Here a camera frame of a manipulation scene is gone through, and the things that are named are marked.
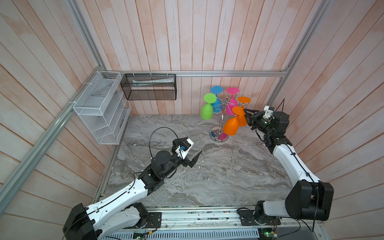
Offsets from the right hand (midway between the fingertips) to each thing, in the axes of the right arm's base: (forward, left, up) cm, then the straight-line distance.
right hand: (242, 109), depth 76 cm
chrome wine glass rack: (+9, +9, -33) cm, 35 cm away
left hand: (-19, +25, -6) cm, 32 cm away
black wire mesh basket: (+31, +57, -8) cm, 66 cm away
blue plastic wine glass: (+11, +11, -7) cm, 17 cm away
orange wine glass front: (-2, +4, -10) cm, 11 cm away
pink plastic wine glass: (+16, +1, -9) cm, 18 cm away
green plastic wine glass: (+9, +17, -9) cm, 21 cm away
